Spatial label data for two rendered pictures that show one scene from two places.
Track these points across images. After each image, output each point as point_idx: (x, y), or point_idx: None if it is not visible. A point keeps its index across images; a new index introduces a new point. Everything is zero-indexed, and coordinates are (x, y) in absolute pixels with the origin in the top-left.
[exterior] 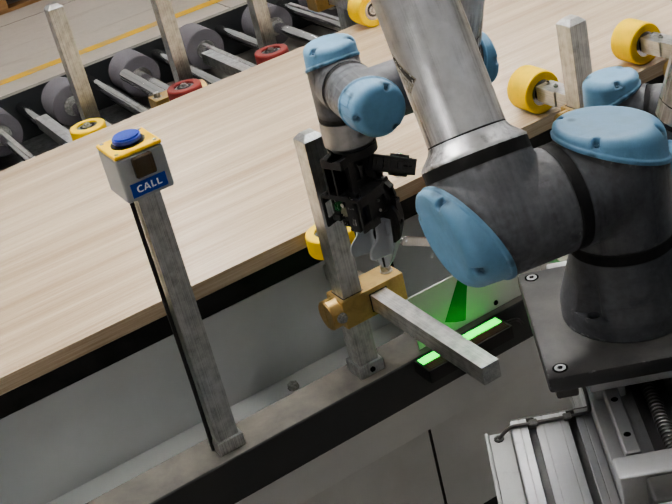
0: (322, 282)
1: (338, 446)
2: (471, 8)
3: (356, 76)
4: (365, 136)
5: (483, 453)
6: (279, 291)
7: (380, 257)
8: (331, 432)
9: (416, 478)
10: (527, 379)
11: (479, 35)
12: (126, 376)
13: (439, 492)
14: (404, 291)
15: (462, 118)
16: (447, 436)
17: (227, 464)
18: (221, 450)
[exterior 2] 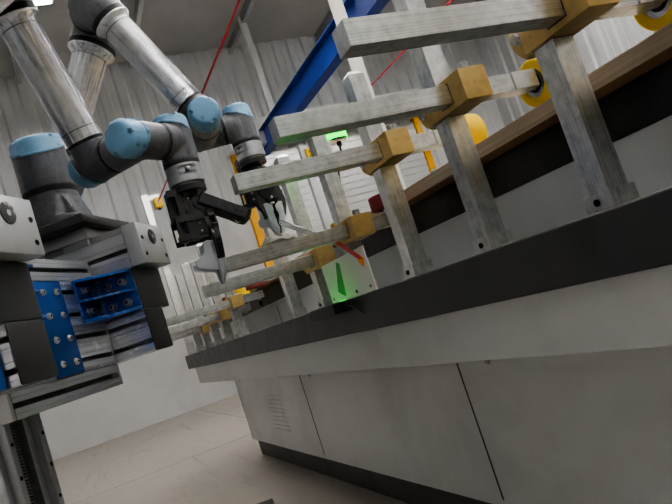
0: (393, 261)
1: (331, 348)
2: (153, 86)
3: None
4: (237, 156)
5: (517, 463)
6: (378, 259)
7: (263, 227)
8: (308, 331)
9: (473, 444)
10: (539, 418)
11: (172, 99)
12: None
13: (491, 470)
14: (318, 261)
15: None
16: (486, 425)
17: (285, 322)
18: (289, 316)
